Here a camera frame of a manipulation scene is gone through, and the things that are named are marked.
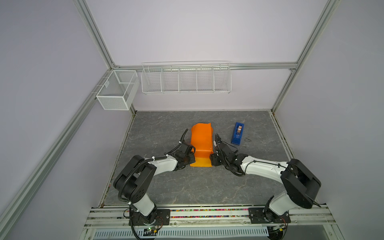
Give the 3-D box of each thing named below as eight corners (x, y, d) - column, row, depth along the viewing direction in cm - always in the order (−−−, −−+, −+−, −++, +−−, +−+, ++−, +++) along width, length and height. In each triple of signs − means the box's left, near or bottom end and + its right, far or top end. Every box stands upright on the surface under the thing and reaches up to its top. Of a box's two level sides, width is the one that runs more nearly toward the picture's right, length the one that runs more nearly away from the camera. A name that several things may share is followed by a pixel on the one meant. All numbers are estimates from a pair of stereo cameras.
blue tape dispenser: (229, 143, 104) (231, 137, 99) (233, 127, 113) (235, 121, 107) (239, 145, 103) (241, 139, 97) (242, 129, 112) (244, 123, 106)
